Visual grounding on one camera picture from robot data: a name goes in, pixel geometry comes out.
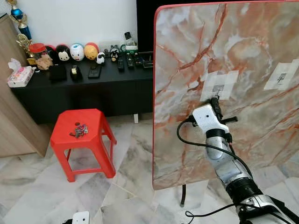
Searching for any pink white tissue pack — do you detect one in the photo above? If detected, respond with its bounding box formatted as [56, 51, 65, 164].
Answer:
[7, 58, 36, 88]

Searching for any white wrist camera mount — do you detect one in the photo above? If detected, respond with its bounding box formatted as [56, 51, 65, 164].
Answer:
[192, 104, 229, 134]
[71, 211, 90, 224]

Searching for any black low TV console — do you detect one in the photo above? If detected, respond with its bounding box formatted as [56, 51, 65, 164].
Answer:
[10, 52, 155, 125]

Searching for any black tape dispenser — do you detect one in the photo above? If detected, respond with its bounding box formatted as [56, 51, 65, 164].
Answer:
[70, 65, 83, 81]

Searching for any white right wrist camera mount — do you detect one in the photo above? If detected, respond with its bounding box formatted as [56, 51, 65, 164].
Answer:
[192, 104, 229, 134]

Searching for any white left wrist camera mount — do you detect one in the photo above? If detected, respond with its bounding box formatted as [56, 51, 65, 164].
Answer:
[71, 211, 90, 224]

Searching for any clear adhesive wall hook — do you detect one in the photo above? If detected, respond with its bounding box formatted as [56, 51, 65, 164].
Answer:
[201, 70, 239, 101]
[264, 59, 299, 91]

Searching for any black mouse plush toy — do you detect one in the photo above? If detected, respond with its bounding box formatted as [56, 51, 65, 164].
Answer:
[56, 44, 71, 62]

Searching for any red plastic stool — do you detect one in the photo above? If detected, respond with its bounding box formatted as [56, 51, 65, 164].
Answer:
[50, 109, 117, 182]

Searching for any tall blue gold trophy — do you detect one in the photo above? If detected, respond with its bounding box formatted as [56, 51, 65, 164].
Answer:
[6, 0, 33, 40]

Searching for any black television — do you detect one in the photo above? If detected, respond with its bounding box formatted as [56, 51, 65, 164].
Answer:
[135, 0, 158, 55]

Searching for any black phone case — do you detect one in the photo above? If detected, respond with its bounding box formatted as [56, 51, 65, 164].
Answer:
[88, 64, 103, 79]

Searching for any small gold trophy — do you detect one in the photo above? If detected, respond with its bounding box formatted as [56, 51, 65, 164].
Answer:
[18, 34, 37, 65]

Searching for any bunch of metal keys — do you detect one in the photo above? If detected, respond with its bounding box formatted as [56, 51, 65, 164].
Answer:
[70, 122, 88, 139]

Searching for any light wood cabinet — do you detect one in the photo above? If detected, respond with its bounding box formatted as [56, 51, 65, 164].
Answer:
[0, 14, 53, 158]

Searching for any red lidded snack jar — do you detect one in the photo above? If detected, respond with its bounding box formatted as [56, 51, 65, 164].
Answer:
[28, 43, 53, 70]

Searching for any white duck plush toy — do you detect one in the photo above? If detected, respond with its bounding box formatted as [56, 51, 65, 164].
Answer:
[70, 43, 85, 61]

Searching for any green white small box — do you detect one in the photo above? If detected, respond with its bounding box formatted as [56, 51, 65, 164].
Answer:
[121, 41, 139, 52]

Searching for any black wallet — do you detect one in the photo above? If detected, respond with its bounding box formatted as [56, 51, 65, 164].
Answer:
[49, 64, 67, 84]

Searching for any yellow bear plush toy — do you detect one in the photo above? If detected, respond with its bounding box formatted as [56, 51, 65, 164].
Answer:
[84, 42, 100, 60]

